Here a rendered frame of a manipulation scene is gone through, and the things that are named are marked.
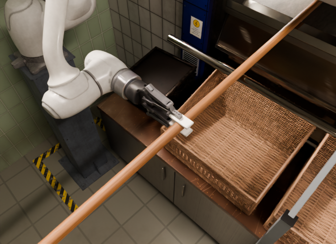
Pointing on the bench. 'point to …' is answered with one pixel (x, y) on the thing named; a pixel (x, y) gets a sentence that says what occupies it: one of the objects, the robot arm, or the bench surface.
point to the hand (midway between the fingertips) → (181, 123)
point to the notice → (196, 27)
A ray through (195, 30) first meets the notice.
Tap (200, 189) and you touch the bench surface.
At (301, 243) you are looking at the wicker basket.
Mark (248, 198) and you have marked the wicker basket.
